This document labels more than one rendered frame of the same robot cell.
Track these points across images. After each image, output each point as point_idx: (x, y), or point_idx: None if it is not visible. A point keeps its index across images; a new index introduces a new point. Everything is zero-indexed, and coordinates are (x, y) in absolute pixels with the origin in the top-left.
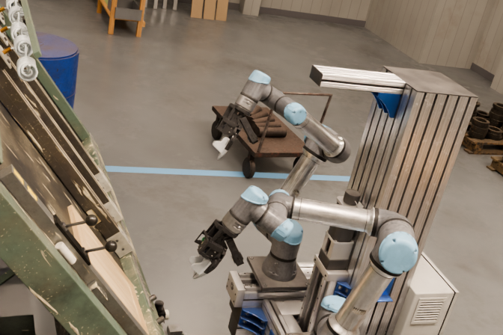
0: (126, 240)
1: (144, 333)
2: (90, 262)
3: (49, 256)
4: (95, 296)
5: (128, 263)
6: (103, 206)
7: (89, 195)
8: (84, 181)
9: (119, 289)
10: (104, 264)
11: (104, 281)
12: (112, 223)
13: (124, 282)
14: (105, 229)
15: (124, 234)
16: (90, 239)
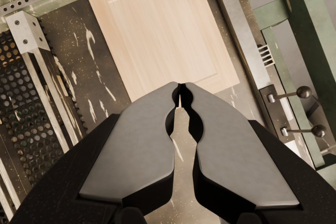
0: (31, 30)
1: None
2: (222, 74)
3: None
4: (332, 70)
5: (46, 7)
6: (42, 88)
7: (69, 114)
8: (70, 134)
9: (168, 20)
10: (163, 52)
11: (249, 56)
12: (45, 62)
13: (120, 10)
14: (52, 62)
15: (17, 35)
16: (155, 82)
